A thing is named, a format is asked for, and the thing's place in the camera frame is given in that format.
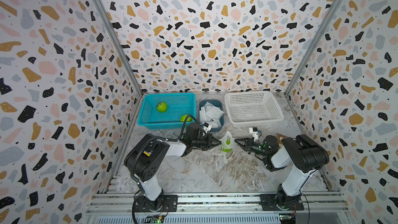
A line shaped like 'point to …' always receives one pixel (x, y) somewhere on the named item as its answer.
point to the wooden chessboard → (279, 138)
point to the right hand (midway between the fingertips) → (237, 142)
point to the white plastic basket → (252, 109)
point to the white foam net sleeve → (228, 136)
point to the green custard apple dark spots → (161, 107)
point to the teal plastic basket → (178, 104)
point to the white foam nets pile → (211, 114)
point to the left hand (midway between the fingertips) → (223, 143)
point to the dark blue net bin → (218, 103)
